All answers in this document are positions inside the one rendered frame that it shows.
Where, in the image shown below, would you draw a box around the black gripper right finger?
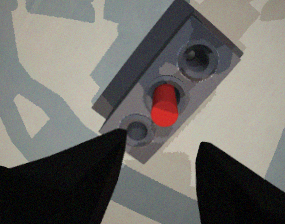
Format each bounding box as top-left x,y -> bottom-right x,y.
195,141 -> 285,224

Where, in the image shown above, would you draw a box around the dark grey plate with holes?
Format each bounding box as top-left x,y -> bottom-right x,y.
98,16 -> 240,165

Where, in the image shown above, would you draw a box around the grey base plate with two pins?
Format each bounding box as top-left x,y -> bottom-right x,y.
93,0 -> 243,119

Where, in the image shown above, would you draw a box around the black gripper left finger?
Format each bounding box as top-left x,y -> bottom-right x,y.
0,128 -> 127,224

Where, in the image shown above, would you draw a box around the dark red peg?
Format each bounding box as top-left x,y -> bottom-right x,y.
151,84 -> 179,127

